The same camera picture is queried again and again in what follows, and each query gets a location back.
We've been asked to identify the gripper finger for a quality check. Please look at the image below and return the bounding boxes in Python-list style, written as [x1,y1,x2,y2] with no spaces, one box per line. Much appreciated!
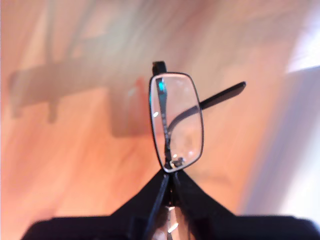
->
[174,172,236,240]
[111,172,170,240]

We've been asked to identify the black thin-framed eyeglasses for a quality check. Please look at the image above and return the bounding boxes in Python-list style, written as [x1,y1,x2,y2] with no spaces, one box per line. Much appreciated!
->
[148,60,247,240]

